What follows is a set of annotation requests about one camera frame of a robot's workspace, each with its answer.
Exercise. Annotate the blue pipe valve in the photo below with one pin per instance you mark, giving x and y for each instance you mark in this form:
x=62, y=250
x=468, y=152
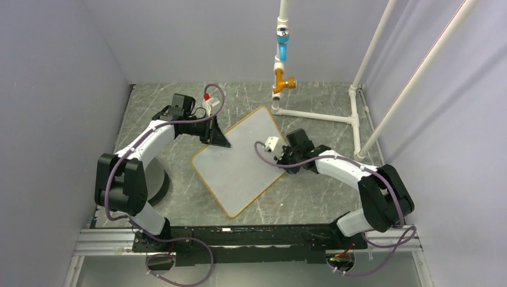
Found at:
x=282, y=36

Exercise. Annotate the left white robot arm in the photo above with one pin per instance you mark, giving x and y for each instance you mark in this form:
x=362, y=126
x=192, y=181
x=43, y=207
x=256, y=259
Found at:
x=121, y=185

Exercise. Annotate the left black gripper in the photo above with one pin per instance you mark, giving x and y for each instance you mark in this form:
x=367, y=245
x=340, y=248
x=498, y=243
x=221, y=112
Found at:
x=214, y=135

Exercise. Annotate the aluminium frame rail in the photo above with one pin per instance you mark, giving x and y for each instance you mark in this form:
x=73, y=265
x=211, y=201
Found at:
x=97, y=242

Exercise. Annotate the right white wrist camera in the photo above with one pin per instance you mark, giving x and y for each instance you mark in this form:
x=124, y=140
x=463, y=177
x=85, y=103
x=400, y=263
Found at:
x=273, y=145

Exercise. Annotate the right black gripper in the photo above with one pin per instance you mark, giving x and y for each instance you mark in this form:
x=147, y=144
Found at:
x=281, y=158

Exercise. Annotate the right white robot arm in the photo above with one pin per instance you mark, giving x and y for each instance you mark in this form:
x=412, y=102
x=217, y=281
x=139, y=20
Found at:
x=385, y=201

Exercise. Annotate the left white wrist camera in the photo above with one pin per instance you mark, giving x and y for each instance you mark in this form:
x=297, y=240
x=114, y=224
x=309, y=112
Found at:
x=209, y=103

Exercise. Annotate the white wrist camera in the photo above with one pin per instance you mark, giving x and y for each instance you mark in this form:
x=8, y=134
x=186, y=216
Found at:
x=273, y=145
x=209, y=103

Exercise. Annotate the white pvc pipe frame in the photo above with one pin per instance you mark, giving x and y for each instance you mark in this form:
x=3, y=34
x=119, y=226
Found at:
x=395, y=15

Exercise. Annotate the yellow framed whiteboard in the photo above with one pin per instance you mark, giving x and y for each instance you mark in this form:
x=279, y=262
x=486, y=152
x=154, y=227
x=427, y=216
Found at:
x=236, y=176

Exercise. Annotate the orange faucet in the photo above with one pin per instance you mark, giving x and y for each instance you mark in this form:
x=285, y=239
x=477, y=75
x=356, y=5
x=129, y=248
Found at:
x=280, y=83

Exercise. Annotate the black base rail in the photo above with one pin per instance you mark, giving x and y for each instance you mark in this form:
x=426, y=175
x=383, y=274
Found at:
x=310, y=233

